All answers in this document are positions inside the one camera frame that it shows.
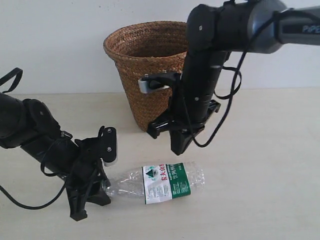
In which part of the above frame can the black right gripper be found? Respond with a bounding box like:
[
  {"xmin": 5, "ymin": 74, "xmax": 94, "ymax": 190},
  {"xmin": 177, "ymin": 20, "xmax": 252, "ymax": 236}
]
[{"xmin": 147, "ymin": 100, "xmax": 221, "ymax": 156}]

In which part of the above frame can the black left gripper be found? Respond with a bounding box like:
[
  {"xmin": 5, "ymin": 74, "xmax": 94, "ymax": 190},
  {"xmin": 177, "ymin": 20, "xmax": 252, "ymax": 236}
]
[{"xmin": 63, "ymin": 136, "xmax": 111, "ymax": 221}]

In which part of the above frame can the clear plastic bottle green label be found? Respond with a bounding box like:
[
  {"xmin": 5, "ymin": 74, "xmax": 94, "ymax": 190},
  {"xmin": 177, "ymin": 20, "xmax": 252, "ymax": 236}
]
[{"xmin": 103, "ymin": 161, "xmax": 205, "ymax": 205}]

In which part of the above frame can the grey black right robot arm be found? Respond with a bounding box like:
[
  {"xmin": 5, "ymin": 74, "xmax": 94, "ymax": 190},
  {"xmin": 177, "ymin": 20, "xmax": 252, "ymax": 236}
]
[{"xmin": 138, "ymin": 0, "xmax": 320, "ymax": 155}]

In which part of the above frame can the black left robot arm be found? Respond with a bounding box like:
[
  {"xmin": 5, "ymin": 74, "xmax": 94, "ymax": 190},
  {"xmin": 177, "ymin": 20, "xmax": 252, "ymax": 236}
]
[{"xmin": 0, "ymin": 93, "xmax": 111, "ymax": 221}]

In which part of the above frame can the brown woven wicker basket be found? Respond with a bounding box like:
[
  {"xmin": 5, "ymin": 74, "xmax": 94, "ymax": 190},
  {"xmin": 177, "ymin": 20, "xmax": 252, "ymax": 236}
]
[{"xmin": 103, "ymin": 20, "xmax": 188, "ymax": 132}]

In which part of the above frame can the right wrist camera black silver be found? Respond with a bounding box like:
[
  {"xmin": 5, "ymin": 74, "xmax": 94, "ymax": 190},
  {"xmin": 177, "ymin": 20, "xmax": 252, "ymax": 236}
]
[{"xmin": 137, "ymin": 71, "xmax": 182, "ymax": 98}]

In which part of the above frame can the wrist camera black silver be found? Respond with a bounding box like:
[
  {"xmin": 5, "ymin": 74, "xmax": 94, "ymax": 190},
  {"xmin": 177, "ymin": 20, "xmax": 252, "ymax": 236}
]
[
  {"xmin": 137, "ymin": 71, "xmax": 182, "ymax": 98},
  {"xmin": 97, "ymin": 126, "xmax": 118, "ymax": 167}
]

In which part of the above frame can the left wrist camera black silver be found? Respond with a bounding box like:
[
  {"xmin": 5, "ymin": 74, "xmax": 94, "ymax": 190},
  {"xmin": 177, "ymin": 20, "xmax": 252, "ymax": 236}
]
[{"xmin": 97, "ymin": 126, "xmax": 118, "ymax": 167}]

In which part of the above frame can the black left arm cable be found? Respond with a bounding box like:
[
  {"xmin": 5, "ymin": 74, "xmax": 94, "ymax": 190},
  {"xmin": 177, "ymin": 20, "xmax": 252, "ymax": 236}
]
[{"xmin": 0, "ymin": 66, "xmax": 101, "ymax": 210}]

